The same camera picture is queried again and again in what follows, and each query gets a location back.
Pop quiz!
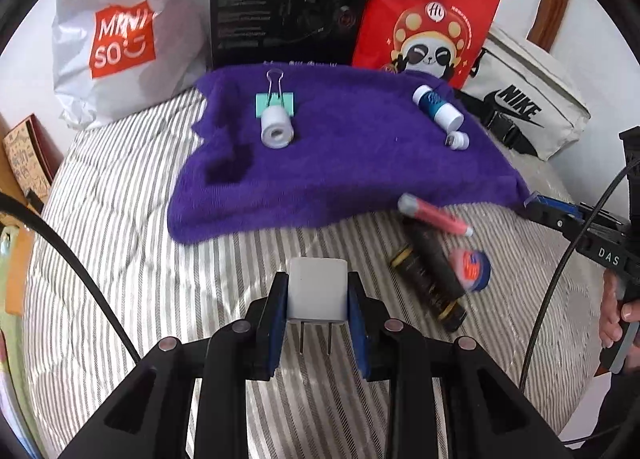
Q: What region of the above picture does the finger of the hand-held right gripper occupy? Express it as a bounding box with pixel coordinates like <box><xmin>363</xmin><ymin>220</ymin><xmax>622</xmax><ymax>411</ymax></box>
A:
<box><xmin>619</xmin><ymin>125</ymin><xmax>640</xmax><ymax>230</ymax></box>
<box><xmin>524</xmin><ymin>193</ymin><xmax>596</xmax><ymax>242</ymax></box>

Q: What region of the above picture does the black handle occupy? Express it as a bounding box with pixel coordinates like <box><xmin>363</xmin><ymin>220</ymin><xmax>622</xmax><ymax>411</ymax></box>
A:
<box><xmin>25</xmin><ymin>188</ymin><xmax>48</xmax><ymax>214</ymax></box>

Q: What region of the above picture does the long black tube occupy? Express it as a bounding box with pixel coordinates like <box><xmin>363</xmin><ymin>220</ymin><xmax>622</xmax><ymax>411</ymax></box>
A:
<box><xmin>407</xmin><ymin>224</ymin><xmax>468</xmax><ymax>333</ymax></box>

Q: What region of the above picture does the white waist bag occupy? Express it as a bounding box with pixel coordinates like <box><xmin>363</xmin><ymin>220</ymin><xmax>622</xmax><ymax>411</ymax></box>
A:
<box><xmin>452</xmin><ymin>26</ymin><xmax>591</xmax><ymax>162</ymax></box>

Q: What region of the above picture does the blue and white bottle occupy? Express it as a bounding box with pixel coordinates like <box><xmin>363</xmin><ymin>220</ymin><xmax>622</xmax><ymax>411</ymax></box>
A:
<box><xmin>412</xmin><ymin>84</ymin><xmax>463</xmax><ymax>132</ymax></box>

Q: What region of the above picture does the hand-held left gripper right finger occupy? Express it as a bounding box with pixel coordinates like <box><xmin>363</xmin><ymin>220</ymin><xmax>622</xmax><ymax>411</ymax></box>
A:
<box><xmin>347</xmin><ymin>271</ymin><xmax>571</xmax><ymax>459</ymax></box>

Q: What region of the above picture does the brown wooden door frame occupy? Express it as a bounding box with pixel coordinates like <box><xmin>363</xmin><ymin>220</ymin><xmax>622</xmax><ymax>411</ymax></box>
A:
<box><xmin>530</xmin><ymin>0</ymin><xmax>576</xmax><ymax>52</ymax></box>

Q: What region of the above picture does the white plastic shopping bag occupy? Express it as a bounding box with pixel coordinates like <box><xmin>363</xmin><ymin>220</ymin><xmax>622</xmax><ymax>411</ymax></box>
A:
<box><xmin>50</xmin><ymin>0</ymin><xmax>211</xmax><ymax>130</ymax></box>

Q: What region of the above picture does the person's right hand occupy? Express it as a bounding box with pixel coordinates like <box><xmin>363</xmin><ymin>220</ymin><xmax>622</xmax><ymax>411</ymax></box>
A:
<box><xmin>597</xmin><ymin>269</ymin><xmax>640</xmax><ymax>340</ymax></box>

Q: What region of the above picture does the white charger plug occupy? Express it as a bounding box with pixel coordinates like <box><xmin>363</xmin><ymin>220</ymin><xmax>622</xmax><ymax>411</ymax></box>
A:
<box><xmin>286</xmin><ymin>258</ymin><xmax>348</xmax><ymax>355</ymax></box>

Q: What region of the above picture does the short black gold tube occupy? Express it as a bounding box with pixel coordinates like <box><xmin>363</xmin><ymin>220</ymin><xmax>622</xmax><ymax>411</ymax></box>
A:
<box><xmin>390</xmin><ymin>245</ymin><xmax>416</xmax><ymax>274</ymax></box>

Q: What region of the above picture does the person's right forearm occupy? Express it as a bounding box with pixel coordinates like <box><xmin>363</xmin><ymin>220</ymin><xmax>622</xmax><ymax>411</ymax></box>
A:
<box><xmin>592</xmin><ymin>369</ymin><xmax>640</xmax><ymax>459</ymax></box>

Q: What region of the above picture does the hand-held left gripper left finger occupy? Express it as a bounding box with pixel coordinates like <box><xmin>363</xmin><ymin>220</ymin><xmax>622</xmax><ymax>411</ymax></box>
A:
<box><xmin>57</xmin><ymin>271</ymin><xmax>291</xmax><ymax>459</ymax></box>

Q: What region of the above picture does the red paper bag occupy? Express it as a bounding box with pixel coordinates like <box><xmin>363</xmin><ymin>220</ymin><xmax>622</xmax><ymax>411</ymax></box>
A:
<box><xmin>350</xmin><ymin>0</ymin><xmax>505</xmax><ymax>90</ymax></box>

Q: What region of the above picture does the pink lip balm tube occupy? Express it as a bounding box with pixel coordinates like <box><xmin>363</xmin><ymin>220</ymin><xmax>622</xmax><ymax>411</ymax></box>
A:
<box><xmin>397</xmin><ymin>193</ymin><xmax>475</xmax><ymax>239</ymax></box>

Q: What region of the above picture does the purple towel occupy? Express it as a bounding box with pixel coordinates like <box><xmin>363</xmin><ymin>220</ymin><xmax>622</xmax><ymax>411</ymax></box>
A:
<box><xmin>167</xmin><ymin>63</ymin><xmax>532</xmax><ymax>246</ymax></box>

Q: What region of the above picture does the green binder clip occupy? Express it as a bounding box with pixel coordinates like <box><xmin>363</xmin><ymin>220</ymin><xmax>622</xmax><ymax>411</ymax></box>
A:
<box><xmin>255</xmin><ymin>69</ymin><xmax>297</xmax><ymax>120</ymax></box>

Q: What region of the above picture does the white tape roll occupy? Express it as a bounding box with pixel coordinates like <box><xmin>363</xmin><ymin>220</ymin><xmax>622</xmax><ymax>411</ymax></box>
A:
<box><xmin>260</xmin><ymin>106</ymin><xmax>295</xmax><ymax>148</ymax></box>

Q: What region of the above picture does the black cardboard product box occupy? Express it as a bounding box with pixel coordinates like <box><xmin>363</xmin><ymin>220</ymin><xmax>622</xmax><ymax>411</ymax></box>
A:
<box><xmin>209</xmin><ymin>0</ymin><xmax>388</xmax><ymax>70</ymax></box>

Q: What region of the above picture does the black cable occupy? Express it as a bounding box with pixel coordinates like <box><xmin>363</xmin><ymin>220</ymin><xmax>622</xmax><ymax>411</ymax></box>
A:
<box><xmin>517</xmin><ymin>156</ymin><xmax>640</xmax><ymax>387</ymax></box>
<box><xmin>0</xmin><ymin>191</ymin><xmax>141</xmax><ymax>362</ymax></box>

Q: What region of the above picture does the red book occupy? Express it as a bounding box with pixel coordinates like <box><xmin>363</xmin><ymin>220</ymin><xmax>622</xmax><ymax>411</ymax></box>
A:
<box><xmin>2</xmin><ymin>114</ymin><xmax>63</xmax><ymax>202</ymax></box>

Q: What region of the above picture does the blue and red round tin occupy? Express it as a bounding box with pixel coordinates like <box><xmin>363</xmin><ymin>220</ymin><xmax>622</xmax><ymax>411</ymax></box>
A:
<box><xmin>448</xmin><ymin>248</ymin><xmax>492</xmax><ymax>295</ymax></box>

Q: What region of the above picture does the wooden nightstand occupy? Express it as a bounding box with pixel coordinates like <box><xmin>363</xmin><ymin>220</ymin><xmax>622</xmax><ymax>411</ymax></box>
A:
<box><xmin>0</xmin><ymin>226</ymin><xmax>36</xmax><ymax>315</ymax></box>

